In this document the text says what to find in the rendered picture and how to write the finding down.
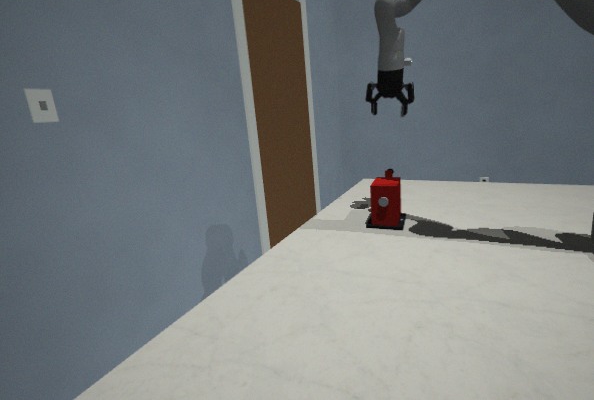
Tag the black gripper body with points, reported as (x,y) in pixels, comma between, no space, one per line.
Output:
(390,79)

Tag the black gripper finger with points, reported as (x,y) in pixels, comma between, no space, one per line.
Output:
(408,87)
(370,87)

